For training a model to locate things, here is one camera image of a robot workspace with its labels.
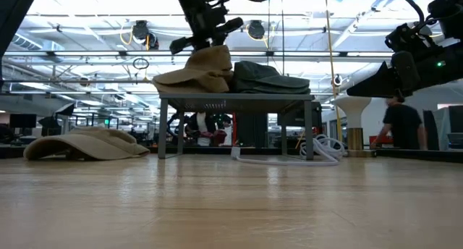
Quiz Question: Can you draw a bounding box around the red box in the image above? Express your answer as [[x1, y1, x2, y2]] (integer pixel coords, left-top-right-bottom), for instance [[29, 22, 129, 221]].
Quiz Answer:
[[368, 135, 394, 145]]

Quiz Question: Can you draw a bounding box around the yellow hanging rope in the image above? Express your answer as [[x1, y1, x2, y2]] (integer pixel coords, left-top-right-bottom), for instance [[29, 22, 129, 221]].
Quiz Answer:
[[323, 0, 343, 141]]

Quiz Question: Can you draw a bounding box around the dark green baseball cap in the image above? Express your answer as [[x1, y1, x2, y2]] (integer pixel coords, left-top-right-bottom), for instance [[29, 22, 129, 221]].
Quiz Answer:
[[230, 84, 311, 96], [233, 60, 311, 90]]

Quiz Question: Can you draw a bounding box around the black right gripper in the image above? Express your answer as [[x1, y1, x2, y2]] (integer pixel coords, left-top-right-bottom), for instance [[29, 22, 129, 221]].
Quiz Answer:
[[346, 23, 463, 98]]

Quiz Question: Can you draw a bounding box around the white mushroom table lamp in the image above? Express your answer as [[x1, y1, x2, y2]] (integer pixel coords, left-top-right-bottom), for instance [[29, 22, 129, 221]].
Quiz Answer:
[[332, 95, 377, 159]]

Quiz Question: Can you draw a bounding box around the grey perforated metal shelf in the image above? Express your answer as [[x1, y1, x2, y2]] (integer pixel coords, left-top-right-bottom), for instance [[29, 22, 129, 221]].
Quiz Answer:
[[158, 92, 316, 161]]

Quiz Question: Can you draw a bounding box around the thin black hanging cable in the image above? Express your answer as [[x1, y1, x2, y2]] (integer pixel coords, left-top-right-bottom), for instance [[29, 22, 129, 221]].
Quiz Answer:
[[281, 0, 286, 76]]

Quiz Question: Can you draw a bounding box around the dark cabinet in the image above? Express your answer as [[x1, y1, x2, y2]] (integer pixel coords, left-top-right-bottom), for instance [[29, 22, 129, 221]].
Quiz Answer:
[[235, 113, 269, 145]]

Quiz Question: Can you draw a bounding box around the black box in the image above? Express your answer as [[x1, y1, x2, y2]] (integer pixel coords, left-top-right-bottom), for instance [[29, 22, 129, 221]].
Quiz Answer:
[[277, 101, 323, 127]]

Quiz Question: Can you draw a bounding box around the black cable loop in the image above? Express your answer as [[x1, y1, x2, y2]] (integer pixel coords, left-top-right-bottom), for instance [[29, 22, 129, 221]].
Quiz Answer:
[[132, 57, 150, 71]]

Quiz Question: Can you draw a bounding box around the black monitor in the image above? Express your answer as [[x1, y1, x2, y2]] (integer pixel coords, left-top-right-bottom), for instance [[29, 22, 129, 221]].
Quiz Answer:
[[9, 113, 38, 130]]

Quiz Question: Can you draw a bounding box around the person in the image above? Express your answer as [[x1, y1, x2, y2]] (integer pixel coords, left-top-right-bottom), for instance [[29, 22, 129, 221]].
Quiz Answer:
[[371, 96, 428, 151], [186, 112, 232, 148]]

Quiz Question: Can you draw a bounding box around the black ceiling spotlight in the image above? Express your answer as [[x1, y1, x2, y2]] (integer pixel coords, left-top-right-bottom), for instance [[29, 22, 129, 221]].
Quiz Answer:
[[130, 20, 160, 51], [245, 20, 267, 41]]

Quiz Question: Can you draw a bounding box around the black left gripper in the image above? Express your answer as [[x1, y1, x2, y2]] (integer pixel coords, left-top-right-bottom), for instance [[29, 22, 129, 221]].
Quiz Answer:
[[169, 0, 245, 55]]

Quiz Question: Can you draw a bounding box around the white power cable with plug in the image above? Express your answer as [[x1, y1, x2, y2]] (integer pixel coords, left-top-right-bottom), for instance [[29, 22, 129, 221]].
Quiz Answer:
[[230, 133, 349, 167]]

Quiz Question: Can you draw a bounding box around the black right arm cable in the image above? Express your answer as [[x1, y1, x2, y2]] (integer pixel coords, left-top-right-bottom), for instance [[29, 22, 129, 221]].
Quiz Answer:
[[395, 0, 441, 29]]

